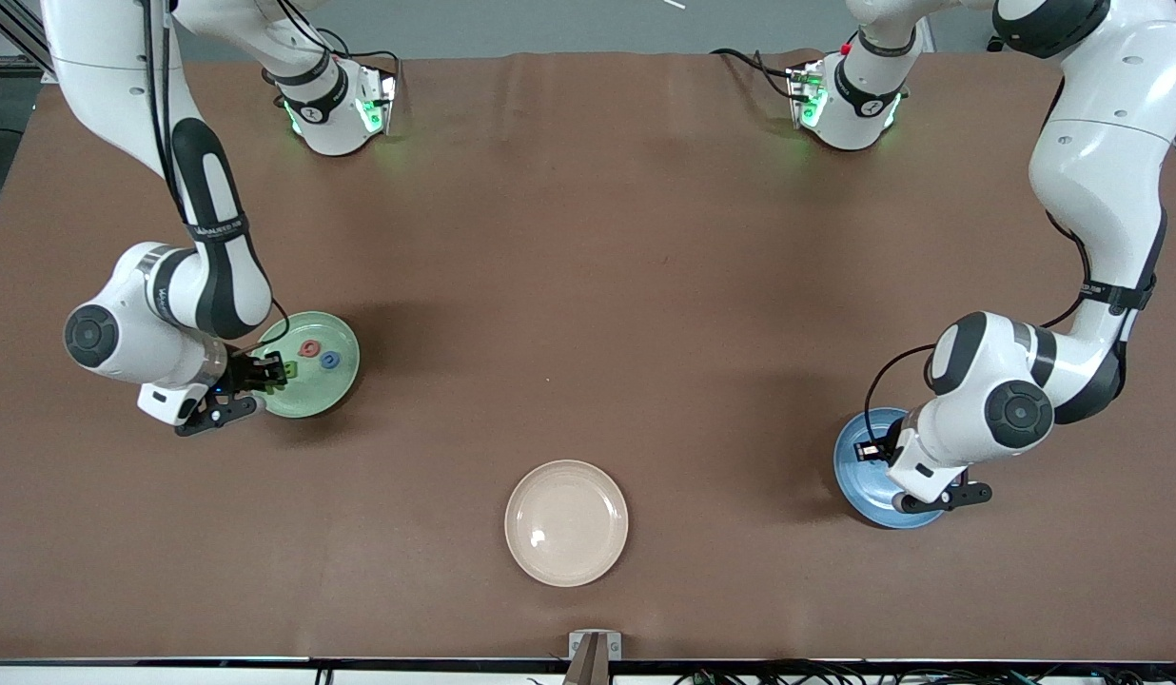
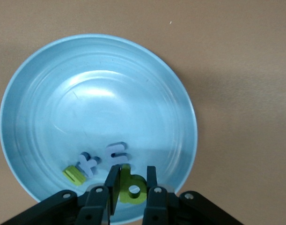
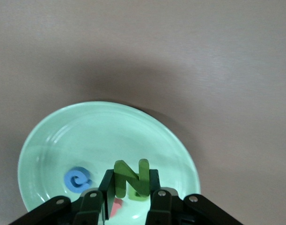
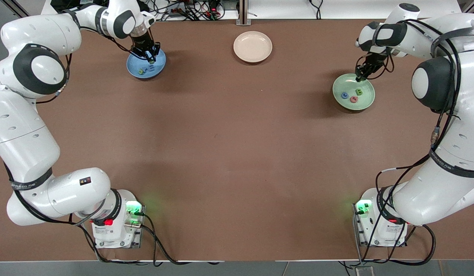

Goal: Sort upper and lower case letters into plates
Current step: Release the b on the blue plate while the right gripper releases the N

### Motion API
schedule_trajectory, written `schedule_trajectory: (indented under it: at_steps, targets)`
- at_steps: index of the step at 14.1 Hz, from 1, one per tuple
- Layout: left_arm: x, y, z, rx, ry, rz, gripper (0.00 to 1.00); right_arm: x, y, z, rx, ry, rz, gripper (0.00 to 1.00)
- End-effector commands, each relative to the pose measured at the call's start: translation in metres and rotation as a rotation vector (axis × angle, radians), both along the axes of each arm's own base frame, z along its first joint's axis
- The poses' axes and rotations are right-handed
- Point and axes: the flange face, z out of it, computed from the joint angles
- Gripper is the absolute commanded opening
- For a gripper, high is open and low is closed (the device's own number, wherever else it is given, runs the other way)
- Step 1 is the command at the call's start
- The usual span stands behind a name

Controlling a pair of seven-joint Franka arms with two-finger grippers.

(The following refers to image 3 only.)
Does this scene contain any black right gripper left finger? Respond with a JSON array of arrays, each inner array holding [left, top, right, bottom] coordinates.
[[11, 169, 115, 225]]

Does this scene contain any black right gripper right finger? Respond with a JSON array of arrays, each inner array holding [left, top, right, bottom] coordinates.
[[146, 169, 242, 225]]

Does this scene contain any green letter N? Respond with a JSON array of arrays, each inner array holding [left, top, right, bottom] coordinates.
[[113, 158, 150, 199]]

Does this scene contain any red letter Q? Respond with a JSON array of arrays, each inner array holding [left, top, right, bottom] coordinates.
[[109, 197, 124, 218]]

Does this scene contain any blue letter G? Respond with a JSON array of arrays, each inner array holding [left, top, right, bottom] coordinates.
[[64, 166, 92, 194]]

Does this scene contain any green plate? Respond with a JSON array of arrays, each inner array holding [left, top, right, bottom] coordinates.
[[17, 101, 201, 222]]

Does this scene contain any brown table cover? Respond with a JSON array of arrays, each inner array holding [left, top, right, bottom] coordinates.
[[0, 0, 286, 225]]

